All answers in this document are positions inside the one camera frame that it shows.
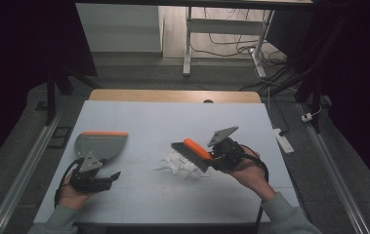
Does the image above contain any dark curtain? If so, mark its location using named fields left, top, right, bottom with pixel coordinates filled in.
left=268, top=0, right=370, bottom=199
left=0, top=0, right=99, bottom=174

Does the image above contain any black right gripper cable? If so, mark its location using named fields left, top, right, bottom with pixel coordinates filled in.
left=239, top=143, right=270, bottom=183

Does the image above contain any person's left hand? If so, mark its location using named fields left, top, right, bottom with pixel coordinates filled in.
left=58, top=174, right=92, bottom=212

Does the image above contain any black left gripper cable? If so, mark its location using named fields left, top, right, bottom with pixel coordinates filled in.
left=54, top=158, right=85, bottom=209

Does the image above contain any tangle of black floor cables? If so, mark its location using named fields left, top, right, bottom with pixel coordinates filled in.
left=190, top=6, right=301, bottom=96

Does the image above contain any white power strip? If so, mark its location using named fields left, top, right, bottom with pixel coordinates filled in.
left=272, top=128, right=295, bottom=155

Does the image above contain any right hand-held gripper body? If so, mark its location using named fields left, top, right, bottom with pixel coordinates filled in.
left=206, top=125, right=247, bottom=173

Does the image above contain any pile of white paper scraps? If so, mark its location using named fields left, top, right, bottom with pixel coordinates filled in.
left=155, top=148, right=213, bottom=180

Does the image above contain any metal floor rail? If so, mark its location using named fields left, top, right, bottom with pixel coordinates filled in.
left=0, top=108, right=65, bottom=234
left=298, top=102, right=370, bottom=234

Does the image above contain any white desk frame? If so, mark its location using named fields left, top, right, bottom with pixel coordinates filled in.
left=182, top=6, right=276, bottom=79

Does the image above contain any black stand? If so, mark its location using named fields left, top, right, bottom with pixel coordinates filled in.
left=44, top=64, right=103, bottom=127

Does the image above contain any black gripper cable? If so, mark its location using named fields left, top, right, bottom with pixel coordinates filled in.
left=54, top=158, right=85, bottom=209
left=239, top=143, right=270, bottom=183

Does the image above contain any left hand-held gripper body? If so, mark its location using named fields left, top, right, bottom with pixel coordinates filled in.
left=69, top=152, right=109, bottom=193

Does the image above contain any wooden table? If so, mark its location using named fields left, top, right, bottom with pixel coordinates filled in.
left=88, top=89, right=263, bottom=105

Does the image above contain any person's right hand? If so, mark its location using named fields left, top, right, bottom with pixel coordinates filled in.
left=227, top=145, right=277, bottom=203

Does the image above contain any grey brush with orange handle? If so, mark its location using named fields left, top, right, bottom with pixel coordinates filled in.
left=170, top=137, right=217, bottom=174

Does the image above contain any white cabinet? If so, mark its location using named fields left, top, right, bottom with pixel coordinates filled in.
left=75, top=3, right=163, bottom=54

